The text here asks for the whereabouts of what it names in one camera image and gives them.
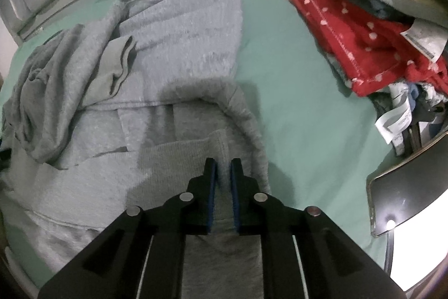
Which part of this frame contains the mint green bed sheet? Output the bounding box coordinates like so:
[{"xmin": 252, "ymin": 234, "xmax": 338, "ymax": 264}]
[{"xmin": 1, "ymin": 0, "xmax": 393, "ymax": 287}]

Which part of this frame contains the red polka dot garment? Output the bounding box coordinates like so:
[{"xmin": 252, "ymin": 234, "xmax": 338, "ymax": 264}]
[{"xmin": 291, "ymin": 0, "xmax": 447, "ymax": 96}]

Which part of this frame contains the black chair back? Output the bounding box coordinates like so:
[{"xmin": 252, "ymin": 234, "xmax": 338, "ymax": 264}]
[{"xmin": 367, "ymin": 132, "xmax": 447, "ymax": 237}]

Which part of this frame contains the grey hooded sweatshirt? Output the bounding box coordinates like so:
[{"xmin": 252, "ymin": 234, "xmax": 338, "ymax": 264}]
[{"xmin": 1, "ymin": 0, "xmax": 269, "ymax": 298}]

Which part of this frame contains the white care label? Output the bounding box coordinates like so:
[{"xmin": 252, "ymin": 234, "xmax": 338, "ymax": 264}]
[{"xmin": 401, "ymin": 19, "xmax": 448, "ymax": 62}]

